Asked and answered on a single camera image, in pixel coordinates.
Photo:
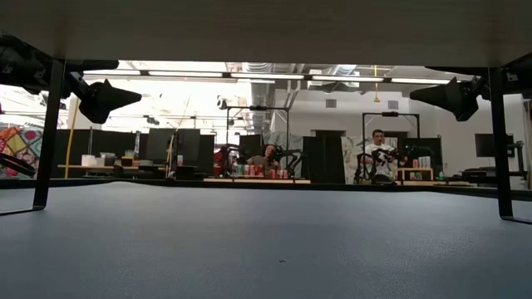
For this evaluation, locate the ceiling light strip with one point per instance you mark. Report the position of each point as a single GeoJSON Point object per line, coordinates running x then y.
{"type": "Point", "coordinates": [347, 78]}
{"type": "Point", "coordinates": [420, 81]}
{"type": "Point", "coordinates": [185, 73]}
{"type": "Point", "coordinates": [112, 72]}
{"type": "Point", "coordinates": [266, 76]}

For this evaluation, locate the silver ventilation duct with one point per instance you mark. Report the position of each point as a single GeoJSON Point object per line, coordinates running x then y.
{"type": "Point", "coordinates": [259, 89]}

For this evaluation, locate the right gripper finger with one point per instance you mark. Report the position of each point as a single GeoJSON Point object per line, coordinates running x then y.
{"type": "Point", "coordinates": [453, 97]}

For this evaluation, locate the green beverage can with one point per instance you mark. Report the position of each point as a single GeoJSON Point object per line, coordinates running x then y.
{"type": "Point", "coordinates": [239, 169]}

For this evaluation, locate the black station frame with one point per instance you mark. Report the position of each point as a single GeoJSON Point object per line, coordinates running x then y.
{"type": "Point", "coordinates": [390, 114]}
{"type": "Point", "coordinates": [257, 108]}

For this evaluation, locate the colourful patchwork quilt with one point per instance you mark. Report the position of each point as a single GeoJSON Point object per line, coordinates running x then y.
{"type": "Point", "coordinates": [18, 149]}

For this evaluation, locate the black partition panel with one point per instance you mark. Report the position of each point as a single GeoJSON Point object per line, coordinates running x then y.
{"type": "Point", "coordinates": [112, 141]}

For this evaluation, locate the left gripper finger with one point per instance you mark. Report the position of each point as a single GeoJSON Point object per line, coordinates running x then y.
{"type": "Point", "coordinates": [104, 101]}

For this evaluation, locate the wooden bench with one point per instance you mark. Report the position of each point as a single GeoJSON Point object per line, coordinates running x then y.
{"type": "Point", "coordinates": [83, 167]}

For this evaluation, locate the green bottle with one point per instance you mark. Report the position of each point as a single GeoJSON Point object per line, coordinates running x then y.
{"type": "Point", "coordinates": [440, 176]}

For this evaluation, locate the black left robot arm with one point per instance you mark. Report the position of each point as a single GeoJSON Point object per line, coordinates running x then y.
{"type": "Point", "coordinates": [21, 66]}

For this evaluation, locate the white container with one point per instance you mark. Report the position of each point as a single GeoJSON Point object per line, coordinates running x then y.
{"type": "Point", "coordinates": [88, 160]}

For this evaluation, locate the black screen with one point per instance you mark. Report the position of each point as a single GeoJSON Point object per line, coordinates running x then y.
{"type": "Point", "coordinates": [430, 147]}

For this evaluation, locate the blue table mat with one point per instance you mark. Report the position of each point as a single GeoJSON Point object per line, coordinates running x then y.
{"type": "Point", "coordinates": [266, 249]}

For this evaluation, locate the person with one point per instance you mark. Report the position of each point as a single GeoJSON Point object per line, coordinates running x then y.
{"type": "Point", "coordinates": [268, 154]}
{"type": "Point", "coordinates": [378, 147]}

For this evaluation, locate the black monitor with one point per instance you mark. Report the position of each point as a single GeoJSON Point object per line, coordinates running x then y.
{"type": "Point", "coordinates": [160, 145]}
{"type": "Point", "coordinates": [484, 144]}
{"type": "Point", "coordinates": [189, 145]}

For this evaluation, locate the light wooden board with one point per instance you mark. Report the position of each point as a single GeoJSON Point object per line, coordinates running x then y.
{"type": "Point", "coordinates": [266, 29]}

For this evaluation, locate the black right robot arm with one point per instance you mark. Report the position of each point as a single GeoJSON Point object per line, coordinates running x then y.
{"type": "Point", "coordinates": [517, 76]}

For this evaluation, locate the black station robot arm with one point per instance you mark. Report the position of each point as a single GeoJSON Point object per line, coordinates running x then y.
{"type": "Point", "coordinates": [293, 160]}
{"type": "Point", "coordinates": [226, 160]}
{"type": "Point", "coordinates": [380, 160]}

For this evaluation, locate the red beverage can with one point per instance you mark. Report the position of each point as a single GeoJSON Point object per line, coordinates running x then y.
{"type": "Point", "coordinates": [252, 170]}
{"type": "Point", "coordinates": [272, 174]}
{"type": "Point", "coordinates": [285, 174]}
{"type": "Point", "coordinates": [259, 170]}

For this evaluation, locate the wooden side table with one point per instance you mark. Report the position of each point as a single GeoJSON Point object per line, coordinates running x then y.
{"type": "Point", "coordinates": [413, 169]}

